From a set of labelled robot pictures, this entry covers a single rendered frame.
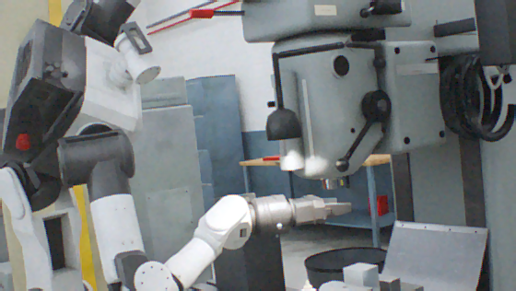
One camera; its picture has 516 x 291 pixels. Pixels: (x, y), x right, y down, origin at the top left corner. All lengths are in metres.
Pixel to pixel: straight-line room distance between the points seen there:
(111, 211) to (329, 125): 0.48
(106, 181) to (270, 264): 0.66
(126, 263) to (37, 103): 0.41
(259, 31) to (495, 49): 0.51
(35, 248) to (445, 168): 1.08
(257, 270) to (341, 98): 0.62
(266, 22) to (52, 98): 0.49
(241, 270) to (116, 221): 0.60
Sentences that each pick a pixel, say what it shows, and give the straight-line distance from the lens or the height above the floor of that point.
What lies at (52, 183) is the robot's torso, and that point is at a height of 1.35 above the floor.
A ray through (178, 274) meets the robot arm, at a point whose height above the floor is 1.17.
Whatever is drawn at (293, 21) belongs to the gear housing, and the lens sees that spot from 1.35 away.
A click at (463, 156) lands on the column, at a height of 1.30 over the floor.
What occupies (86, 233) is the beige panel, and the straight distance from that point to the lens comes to 3.02.
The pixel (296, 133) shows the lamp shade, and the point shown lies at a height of 1.42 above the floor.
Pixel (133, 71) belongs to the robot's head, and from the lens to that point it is 1.43.
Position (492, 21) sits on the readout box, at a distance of 1.42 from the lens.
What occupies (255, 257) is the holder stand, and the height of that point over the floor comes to 1.08.
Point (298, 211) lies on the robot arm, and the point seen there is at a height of 1.25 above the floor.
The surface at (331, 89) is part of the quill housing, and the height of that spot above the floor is 1.50.
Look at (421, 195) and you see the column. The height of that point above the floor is 1.19.
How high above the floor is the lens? 1.48
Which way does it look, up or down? 3 degrees down
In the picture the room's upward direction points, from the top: 7 degrees counter-clockwise
